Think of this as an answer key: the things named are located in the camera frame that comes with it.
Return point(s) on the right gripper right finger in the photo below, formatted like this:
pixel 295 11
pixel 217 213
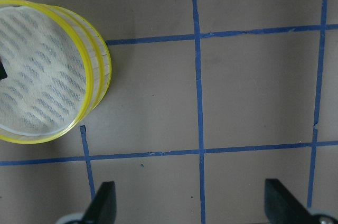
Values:
pixel 281 206

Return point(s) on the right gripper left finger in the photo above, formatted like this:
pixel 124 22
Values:
pixel 102 209

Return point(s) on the yellow steamer basket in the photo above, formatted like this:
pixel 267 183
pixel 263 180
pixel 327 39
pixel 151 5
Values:
pixel 55 69

